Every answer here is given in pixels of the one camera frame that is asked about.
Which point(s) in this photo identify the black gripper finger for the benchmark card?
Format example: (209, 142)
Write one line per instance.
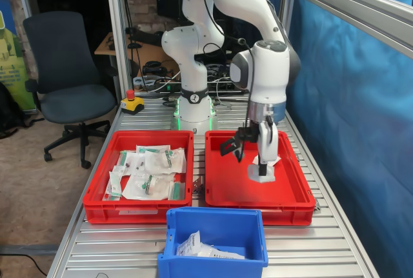
(263, 168)

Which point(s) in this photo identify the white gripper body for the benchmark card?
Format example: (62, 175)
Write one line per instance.
(267, 145)

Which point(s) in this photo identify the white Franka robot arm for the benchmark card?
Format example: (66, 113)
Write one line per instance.
(193, 65)

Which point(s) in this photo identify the yellow emergency stop box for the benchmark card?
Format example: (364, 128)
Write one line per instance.
(130, 105)

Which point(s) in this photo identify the red plastic crate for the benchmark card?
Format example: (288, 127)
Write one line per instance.
(96, 210)
(232, 194)

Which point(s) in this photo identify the blue plastic storage bin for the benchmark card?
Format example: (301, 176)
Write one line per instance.
(226, 226)

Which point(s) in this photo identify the blue fabric curtain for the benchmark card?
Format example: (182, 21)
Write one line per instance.
(355, 129)

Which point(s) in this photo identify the green syringe packet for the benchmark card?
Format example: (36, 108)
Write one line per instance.
(175, 191)

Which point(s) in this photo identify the heap of clear bandage packets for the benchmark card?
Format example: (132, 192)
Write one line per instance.
(219, 253)

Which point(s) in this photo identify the clear dome filter packet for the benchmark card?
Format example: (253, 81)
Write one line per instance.
(146, 187)
(166, 160)

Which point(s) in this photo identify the labelled white bandage packet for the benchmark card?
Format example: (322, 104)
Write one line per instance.
(190, 242)

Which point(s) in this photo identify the white syringe packet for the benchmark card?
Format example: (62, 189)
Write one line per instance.
(153, 149)

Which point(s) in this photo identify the flat white paper packet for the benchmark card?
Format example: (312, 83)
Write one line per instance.
(132, 163)

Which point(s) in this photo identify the green needle packet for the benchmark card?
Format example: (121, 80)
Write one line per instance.
(123, 158)

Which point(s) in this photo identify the grey tape roll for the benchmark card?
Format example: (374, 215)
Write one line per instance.
(137, 82)

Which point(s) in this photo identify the small printed paper packet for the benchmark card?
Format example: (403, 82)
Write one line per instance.
(117, 170)

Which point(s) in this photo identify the long strip paper packet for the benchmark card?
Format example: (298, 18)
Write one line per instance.
(114, 186)

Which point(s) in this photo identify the dark computer monitor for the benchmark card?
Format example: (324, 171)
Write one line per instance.
(169, 4)

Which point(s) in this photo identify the wooden desk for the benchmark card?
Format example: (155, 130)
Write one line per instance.
(104, 45)

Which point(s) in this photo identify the dark blue office chair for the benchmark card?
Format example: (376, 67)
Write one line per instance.
(64, 65)

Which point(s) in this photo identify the black backpack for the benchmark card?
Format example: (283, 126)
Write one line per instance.
(8, 110)

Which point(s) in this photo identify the green and blue banner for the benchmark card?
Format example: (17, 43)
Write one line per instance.
(13, 49)

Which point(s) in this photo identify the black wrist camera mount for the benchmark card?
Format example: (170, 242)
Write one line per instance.
(248, 134)

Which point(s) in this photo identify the small metal corner bracket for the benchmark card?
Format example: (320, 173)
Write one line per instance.
(197, 187)

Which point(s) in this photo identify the aluminium frame post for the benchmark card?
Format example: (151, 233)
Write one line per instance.
(288, 10)
(114, 33)

